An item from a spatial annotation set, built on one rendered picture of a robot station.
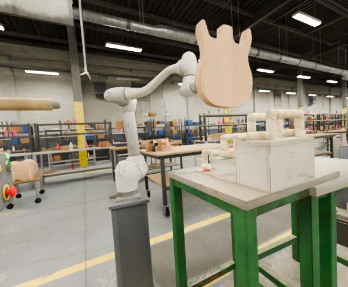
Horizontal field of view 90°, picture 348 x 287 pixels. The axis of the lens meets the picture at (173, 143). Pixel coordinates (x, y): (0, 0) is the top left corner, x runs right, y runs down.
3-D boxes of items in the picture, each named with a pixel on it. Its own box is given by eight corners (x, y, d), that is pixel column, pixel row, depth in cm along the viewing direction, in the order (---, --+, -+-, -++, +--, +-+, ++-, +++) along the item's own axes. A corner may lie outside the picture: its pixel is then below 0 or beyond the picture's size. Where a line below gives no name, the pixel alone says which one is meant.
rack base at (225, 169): (237, 184, 71) (236, 162, 70) (211, 176, 85) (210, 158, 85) (279, 173, 83) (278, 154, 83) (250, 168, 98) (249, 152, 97)
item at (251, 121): (252, 141, 67) (252, 116, 66) (245, 140, 70) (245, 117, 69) (258, 140, 68) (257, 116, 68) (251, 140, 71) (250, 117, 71)
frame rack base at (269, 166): (272, 194, 57) (270, 142, 57) (236, 184, 71) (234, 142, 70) (315, 180, 70) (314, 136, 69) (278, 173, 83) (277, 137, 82)
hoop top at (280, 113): (272, 118, 59) (272, 108, 59) (263, 119, 62) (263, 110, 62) (306, 117, 68) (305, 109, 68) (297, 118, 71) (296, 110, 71)
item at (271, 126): (273, 141, 59) (272, 113, 59) (264, 141, 62) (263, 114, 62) (279, 140, 61) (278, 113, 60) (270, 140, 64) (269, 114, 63)
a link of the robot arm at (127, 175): (111, 192, 126) (109, 162, 125) (123, 185, 144) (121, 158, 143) (132, 192, 123) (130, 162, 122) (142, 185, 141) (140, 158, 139)
